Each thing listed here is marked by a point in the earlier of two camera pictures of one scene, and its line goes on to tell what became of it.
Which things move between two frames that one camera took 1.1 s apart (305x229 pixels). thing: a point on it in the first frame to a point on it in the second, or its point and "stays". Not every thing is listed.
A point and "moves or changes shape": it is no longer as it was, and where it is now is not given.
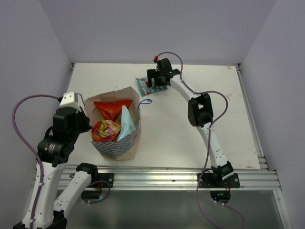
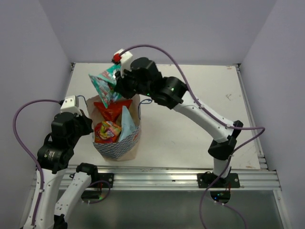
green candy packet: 144,88 moves or changes shape
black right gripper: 155,73 to 121,84
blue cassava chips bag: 128,124 stays
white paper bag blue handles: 125,149 stays
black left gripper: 86,126 stays
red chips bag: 112,110 stays
